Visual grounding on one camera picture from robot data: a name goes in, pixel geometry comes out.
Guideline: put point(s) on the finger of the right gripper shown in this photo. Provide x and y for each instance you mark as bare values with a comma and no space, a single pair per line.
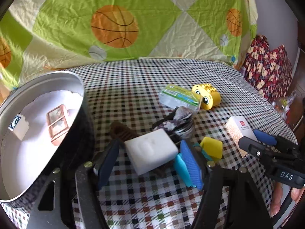
265,153
273,140

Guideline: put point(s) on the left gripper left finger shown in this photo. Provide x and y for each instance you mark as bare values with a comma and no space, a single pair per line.
104,163

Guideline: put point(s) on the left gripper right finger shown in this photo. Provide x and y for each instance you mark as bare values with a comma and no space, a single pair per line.
195,162

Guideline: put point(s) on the yellow foam sponge block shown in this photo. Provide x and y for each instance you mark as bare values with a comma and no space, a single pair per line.
213,148

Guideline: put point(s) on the white power adapter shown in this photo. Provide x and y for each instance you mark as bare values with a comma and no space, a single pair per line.
150,151

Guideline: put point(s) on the brown small picture frame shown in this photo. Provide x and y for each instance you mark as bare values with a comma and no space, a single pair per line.
58,124

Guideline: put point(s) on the white toy building brick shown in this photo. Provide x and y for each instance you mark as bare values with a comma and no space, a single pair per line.
19,126

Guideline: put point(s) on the right hand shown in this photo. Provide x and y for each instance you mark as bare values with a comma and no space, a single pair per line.
296,195

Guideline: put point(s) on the blue bear toy brick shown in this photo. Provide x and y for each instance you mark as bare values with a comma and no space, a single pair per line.
181,168

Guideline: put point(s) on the white small card box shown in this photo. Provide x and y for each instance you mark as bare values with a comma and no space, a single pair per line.
238,127

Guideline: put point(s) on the brown wooden door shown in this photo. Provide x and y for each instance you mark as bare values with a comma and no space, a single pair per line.
297,86

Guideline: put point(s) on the clear plastic toy bag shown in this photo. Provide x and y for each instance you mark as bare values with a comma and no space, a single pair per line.
282,104

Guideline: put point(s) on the dark brown comb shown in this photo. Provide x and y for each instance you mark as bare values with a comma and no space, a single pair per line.
120,131

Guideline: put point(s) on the checkered tablecloth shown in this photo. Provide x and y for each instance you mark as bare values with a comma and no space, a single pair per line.
236,193

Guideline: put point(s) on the yellow face toy brick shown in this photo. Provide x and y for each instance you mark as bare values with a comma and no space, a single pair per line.
210,96

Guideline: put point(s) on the red bear patterned fabric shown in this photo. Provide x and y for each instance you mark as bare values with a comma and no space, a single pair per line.
268,71

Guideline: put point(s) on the green clear plastic packet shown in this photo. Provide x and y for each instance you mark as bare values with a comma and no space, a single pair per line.
174,96

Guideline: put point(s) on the round metal cookie tin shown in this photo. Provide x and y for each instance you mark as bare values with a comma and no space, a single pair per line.
26,164

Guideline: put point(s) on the green basketball bedsheet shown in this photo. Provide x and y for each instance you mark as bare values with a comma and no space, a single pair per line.
38,36

